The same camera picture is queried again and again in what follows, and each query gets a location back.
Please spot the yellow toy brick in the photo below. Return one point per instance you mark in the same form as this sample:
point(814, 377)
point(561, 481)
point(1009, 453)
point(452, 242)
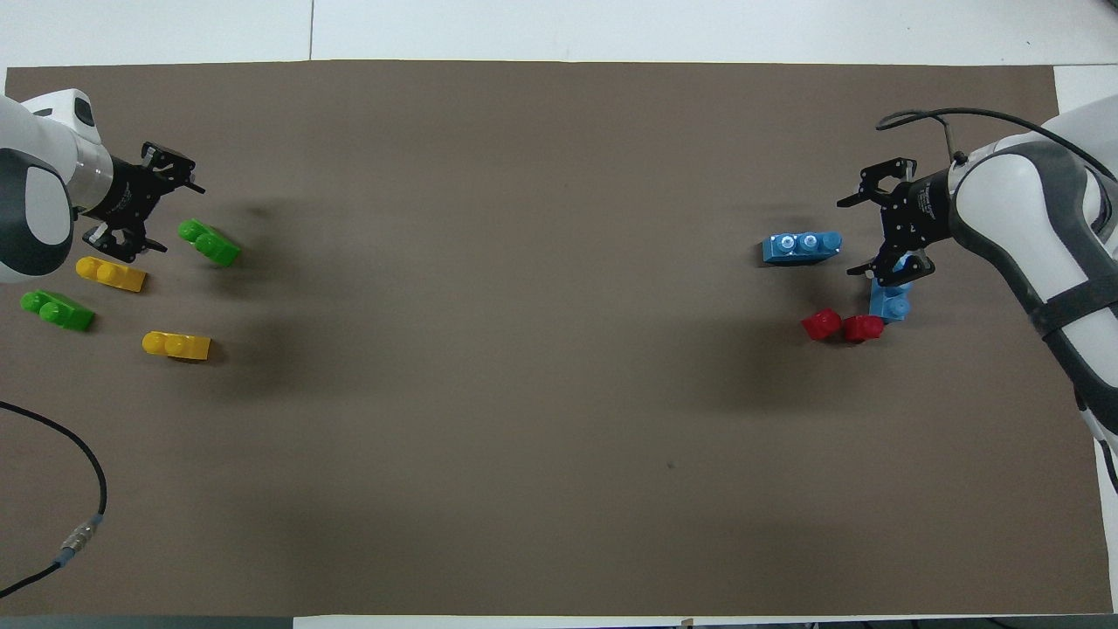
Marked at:
point(112, 274)
point(177, 346)

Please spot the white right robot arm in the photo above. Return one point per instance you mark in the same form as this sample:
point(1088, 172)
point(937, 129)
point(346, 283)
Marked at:
point(1022, 210)

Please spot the red toy brick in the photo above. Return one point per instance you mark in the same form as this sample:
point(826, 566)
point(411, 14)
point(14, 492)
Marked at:
point(820, 325)
point(863, 328)

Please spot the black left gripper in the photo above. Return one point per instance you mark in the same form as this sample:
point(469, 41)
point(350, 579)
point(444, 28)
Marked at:
point(131, 196)

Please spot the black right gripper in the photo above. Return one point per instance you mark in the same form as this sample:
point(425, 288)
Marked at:
point(921, 214)

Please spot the brown table mat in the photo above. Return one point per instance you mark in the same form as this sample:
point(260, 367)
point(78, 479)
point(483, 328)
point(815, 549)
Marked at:
point(541, 393)

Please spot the green toy brick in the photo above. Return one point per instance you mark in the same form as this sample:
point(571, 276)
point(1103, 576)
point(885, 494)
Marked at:
point(58, 311)
point(211, 244)

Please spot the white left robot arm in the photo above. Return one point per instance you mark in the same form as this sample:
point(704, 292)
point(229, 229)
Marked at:
point(35, 175)

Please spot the blue three-stud toy brick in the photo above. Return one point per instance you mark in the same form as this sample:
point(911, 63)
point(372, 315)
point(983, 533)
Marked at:
point(799, 248)
point(891, 306)

